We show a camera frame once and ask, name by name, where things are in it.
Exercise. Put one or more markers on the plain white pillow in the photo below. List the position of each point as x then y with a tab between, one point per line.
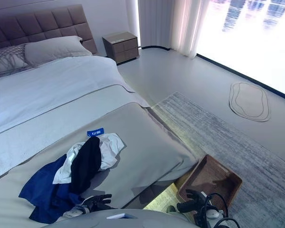
54	50

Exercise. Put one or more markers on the grey patterned pillow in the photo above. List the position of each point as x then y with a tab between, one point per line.
4	59

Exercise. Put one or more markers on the blue label tag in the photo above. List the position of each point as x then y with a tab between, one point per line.
95	132

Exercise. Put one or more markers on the grey robot torso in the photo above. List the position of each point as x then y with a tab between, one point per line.
97	221

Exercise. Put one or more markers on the black window base trim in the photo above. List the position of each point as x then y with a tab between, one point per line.
240	72

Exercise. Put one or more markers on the white sheer curtain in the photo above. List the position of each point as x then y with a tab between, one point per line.
171	23

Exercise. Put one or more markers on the black garment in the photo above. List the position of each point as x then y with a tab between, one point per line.
85	164

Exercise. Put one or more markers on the upholstered bed base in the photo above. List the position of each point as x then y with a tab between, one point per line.
145	193

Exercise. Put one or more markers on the brown wooden nightstand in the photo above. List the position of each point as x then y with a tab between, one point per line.
121	47

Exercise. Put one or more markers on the bright large window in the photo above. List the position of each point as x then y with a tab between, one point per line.
251	47

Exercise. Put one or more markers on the oval beige floor mat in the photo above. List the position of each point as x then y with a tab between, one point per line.
249	102

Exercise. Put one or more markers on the white duvet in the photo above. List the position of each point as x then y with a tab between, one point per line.
61	83

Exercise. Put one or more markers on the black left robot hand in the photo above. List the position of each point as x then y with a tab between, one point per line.
98	200

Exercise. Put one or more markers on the blue shirt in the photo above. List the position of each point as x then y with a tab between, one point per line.
42	190

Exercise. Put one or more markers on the brown wicker basket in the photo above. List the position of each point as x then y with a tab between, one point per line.
211	175

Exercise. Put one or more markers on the brown tufted headboard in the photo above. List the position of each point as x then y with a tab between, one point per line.
42	23

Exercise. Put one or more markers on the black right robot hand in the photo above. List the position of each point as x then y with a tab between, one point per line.
196	199

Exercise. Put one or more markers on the white garment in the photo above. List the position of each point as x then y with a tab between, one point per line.
109	152

